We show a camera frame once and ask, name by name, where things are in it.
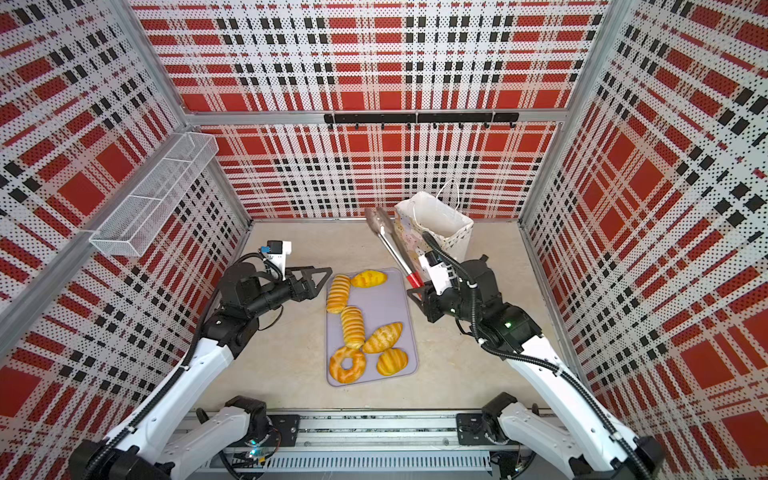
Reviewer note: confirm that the round striped bun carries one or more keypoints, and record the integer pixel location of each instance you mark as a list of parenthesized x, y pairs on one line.
[(392, 361)]

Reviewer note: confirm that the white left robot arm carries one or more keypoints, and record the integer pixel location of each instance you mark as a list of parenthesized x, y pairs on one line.
[(142, 446)]

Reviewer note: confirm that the black hook rail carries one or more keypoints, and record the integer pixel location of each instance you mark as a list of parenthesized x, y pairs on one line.
[(357, 119)]

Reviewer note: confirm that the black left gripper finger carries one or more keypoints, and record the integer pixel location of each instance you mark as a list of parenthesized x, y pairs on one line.
[(309, 292), (316, 275)]

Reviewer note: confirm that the cartoon animal paper bag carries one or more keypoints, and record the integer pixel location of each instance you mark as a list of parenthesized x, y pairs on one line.
[(439, 215)]

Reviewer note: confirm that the white wire mesh basket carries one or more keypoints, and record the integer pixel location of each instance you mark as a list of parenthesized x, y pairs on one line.
[(135, 223)]

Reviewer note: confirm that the red handled metal tongs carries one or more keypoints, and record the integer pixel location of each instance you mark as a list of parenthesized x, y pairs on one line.
[(382, 226)]

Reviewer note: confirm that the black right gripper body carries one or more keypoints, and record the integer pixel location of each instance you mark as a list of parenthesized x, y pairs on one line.
[(449, 305)]

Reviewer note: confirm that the yellow mottled bread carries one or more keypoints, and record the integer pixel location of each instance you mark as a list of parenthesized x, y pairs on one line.
[(369, 279)]

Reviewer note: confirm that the grey lilac tray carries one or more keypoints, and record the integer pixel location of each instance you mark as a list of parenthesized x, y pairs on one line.
[(380, 305)]

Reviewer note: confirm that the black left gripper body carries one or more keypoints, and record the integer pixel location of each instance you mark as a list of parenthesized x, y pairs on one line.
[(275, 297)]

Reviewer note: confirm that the striped long bread top left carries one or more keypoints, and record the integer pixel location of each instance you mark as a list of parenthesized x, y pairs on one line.
[(338, 295)]

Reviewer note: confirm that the striped long bread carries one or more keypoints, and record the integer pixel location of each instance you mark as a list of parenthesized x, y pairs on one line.
[(338, 295), (353, 327)]

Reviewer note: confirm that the ring doughnut bread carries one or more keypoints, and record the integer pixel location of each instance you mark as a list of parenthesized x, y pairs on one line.
[(347, 365)]

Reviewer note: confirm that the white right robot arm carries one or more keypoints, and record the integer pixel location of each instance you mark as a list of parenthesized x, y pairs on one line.
[(588, 442)]

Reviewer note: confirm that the striped long bread lower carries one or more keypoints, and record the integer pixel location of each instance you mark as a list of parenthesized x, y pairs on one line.
[(353, 327)]

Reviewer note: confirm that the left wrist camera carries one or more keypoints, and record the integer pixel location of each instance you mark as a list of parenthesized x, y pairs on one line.
[(274, 257)]

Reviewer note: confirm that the croissant shaped bread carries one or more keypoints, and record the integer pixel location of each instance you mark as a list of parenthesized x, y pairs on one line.
[(385, 337)]

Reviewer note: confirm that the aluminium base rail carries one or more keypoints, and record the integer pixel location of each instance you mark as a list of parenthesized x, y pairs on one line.
[(370, 441)]

